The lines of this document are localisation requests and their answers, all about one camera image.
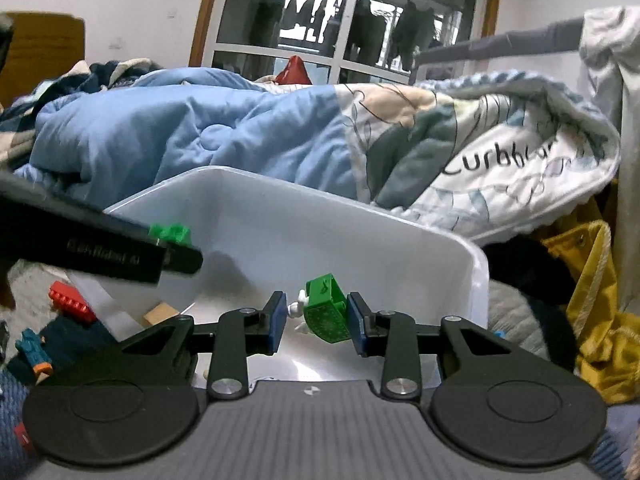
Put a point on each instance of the grey bed rail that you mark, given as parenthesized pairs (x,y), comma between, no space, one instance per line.
(500,42)

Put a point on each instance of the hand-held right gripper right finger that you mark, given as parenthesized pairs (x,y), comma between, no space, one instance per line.
(356,329)

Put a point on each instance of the green toy block with figure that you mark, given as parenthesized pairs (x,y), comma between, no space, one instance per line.
(325,312)

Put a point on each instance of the white cloth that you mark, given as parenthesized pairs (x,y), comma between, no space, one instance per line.
(612,70)

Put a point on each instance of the grey cloth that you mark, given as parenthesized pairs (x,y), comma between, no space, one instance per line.
(515,315)

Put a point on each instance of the yellow bag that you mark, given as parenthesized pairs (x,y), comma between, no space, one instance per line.
(605,310)

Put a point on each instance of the wooden block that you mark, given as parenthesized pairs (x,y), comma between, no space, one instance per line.
(160,314)

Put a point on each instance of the small red toy piece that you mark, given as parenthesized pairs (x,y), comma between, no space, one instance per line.
(22,437)

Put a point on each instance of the dark plaid blanket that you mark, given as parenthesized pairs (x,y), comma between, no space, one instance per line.
(100,72)

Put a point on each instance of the small green toy brick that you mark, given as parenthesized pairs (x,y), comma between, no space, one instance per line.
(170,232)

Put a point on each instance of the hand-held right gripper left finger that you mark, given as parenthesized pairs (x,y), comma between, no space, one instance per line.
(276,329)

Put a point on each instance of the white plastic container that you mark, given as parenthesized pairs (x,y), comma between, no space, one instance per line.
(310,240)

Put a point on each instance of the red object by window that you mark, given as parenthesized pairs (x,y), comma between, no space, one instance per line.
(294,71)

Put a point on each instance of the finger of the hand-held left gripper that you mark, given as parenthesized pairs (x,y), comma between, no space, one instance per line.
(182,260)

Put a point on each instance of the glass window door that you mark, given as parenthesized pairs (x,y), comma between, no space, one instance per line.
(350,15)

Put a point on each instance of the light blue printed quilt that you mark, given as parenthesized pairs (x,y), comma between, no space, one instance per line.
(200,130)

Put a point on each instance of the red toy brick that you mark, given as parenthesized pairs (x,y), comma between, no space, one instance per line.
(70,300)

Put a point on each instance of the black cloth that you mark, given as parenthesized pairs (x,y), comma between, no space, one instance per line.
(525,270)

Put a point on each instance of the teal and orange toy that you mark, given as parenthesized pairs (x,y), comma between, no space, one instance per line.
(32,352)

